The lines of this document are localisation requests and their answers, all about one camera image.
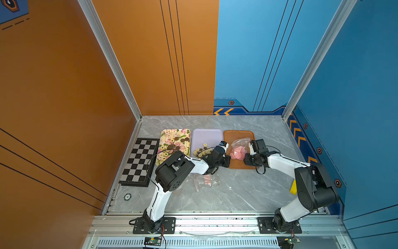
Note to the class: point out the aluminium front rail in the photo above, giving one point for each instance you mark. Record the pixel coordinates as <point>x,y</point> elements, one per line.
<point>219,224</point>

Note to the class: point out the right green circuit board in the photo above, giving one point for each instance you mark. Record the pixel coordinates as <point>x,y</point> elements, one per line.
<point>287,242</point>

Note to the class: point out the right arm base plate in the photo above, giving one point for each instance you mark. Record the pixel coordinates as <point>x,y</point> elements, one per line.
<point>267,225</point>

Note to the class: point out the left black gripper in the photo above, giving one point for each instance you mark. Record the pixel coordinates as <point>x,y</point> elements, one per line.
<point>227,158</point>

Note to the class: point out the round floor grommet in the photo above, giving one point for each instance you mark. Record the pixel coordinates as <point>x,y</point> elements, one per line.
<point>127,197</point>

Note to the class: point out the ziploc bag pink cookies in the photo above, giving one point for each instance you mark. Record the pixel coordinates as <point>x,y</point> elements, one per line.
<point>240,148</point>

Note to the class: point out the brown plastic tray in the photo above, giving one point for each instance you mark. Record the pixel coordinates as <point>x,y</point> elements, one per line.
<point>230,136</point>

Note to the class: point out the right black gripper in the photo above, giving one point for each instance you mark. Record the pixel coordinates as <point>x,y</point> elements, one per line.
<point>246,160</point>

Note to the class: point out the left green circuit board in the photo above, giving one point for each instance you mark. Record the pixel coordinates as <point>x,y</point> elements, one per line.
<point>152,242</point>

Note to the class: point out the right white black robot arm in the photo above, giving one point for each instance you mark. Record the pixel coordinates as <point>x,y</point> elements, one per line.
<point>315,188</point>

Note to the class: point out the black white checkerboard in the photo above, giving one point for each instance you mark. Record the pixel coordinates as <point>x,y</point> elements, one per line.
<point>139,167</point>

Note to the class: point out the lavender plastic tray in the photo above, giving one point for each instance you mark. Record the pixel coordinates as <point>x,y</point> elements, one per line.
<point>210,136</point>

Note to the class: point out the green circuit board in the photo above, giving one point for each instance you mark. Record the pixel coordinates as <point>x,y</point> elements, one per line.
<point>287,242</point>
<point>152,242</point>

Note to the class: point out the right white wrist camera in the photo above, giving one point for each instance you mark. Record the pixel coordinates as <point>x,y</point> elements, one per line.
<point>252,147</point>

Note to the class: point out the poured mixed cookies pile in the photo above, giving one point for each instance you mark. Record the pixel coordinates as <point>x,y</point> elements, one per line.
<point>202,151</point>

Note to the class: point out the floral pattern tray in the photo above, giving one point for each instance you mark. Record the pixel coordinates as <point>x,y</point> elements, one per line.
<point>174,141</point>

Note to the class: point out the small yellow block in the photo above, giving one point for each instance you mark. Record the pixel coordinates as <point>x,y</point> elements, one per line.
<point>293,189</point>

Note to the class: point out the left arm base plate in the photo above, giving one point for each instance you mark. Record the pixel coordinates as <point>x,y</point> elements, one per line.
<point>165,225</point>

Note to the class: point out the ziploc bag mixed cookies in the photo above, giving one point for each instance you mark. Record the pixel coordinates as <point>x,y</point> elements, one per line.
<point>205,181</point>

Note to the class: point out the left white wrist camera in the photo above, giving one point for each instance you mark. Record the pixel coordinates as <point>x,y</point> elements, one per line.
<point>224,145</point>

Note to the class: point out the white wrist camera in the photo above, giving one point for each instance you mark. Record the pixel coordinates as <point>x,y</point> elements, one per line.
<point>252,147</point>
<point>224,145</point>

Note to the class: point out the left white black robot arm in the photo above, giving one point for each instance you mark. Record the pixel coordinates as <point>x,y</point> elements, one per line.
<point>171,174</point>

